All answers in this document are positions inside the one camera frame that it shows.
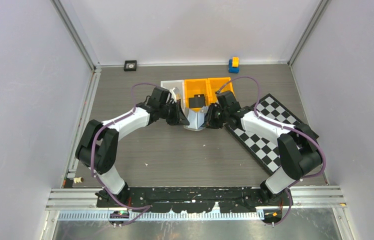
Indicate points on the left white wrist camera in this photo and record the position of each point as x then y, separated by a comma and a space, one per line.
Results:
176, 94

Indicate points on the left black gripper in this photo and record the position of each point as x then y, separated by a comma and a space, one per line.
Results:
179, 118

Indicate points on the black white checkerboard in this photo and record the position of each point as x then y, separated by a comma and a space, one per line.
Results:
262, 150

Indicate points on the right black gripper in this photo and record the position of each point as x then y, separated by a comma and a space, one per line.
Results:
209, 121

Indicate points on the white plastic bin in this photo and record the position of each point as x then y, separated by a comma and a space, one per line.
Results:
180, 84

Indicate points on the slotted metal rail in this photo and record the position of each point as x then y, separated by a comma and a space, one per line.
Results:
125, 216

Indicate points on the right orange plastic bin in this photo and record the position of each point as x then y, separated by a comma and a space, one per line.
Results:
214, 84

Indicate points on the orange plastic bin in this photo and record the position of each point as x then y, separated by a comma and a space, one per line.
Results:
196, 87
214, 84

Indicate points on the small cream spool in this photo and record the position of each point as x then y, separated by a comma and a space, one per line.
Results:
77, 180

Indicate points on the middle orange plastic bin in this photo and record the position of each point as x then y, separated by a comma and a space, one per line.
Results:
196, 87

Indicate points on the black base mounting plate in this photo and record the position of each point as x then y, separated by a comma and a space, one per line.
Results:
192, 200

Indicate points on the small black square device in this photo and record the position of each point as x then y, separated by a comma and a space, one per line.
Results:
130, 65

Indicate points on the blue yellow toy block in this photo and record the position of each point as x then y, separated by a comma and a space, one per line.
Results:
234, 65

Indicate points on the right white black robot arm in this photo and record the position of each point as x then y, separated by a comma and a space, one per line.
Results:
298, 150

